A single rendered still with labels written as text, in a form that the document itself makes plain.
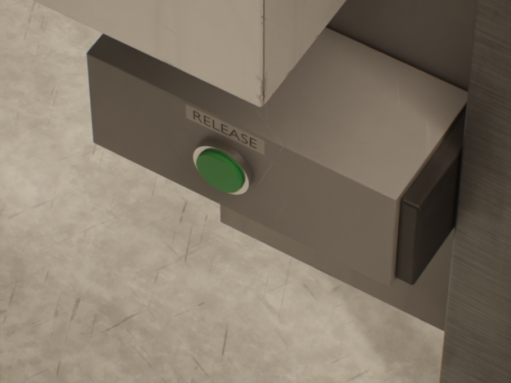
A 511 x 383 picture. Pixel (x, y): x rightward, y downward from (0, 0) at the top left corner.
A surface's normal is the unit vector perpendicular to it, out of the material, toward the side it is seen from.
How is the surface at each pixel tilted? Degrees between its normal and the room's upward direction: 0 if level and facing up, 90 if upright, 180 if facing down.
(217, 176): 90
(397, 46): 90
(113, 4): 90
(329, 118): 0
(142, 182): 0
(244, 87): 90
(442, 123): 0
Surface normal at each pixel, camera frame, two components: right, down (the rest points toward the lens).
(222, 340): 0.00, -0.61
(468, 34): -0.52, 0.68
